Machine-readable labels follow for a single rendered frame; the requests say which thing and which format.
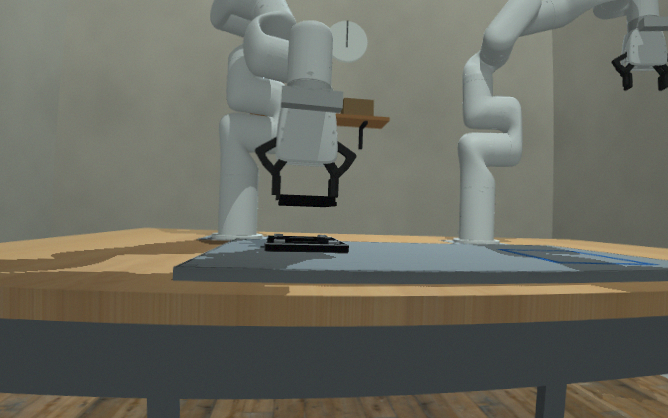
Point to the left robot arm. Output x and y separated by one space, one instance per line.
479 150

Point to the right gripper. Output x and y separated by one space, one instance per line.
306 138

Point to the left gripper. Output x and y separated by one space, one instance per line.
649 50

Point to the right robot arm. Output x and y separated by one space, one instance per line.
303 62

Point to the black well plate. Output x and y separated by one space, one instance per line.
307 201

